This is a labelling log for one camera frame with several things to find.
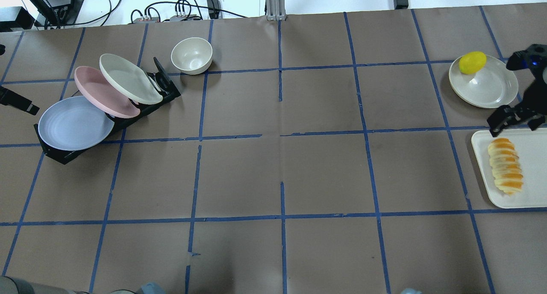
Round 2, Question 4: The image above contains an aluminium frame post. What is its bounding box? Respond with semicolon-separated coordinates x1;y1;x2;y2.
265;0;286;21

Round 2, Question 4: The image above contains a cream plate in rack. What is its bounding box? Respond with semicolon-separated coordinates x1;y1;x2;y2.
99;54;163;105

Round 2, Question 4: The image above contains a pink plate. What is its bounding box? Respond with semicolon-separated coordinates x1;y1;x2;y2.
74;66;140;118

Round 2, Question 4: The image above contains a black power adapter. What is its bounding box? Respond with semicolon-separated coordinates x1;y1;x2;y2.
206;0;221;19

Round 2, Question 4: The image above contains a yellow lemon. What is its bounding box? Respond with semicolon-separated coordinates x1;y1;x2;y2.
458;51;487;75

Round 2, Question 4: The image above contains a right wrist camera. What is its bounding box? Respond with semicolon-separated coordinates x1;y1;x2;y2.
506;44;547;73

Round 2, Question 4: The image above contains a blue plate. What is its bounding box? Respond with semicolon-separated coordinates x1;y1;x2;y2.
38;97;115;151

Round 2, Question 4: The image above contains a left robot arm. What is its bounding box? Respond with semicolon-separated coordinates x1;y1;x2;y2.
1;86;166;294

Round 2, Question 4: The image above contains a cream bowl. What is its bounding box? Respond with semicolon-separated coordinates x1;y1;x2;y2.
171;37;213;75

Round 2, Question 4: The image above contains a white rectangular tray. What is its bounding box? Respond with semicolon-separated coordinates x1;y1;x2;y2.
471;128;547;209

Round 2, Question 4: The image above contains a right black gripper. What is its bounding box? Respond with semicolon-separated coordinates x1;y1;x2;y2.
487;79;547;138

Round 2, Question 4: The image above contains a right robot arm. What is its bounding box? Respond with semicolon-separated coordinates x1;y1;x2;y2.
487;68;547;138

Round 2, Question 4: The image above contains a black dish rack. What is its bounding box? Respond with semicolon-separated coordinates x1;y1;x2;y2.
46;58;180;161

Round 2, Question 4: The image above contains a cream plate with lemon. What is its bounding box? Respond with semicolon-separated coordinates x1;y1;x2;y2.
448;55;518;109

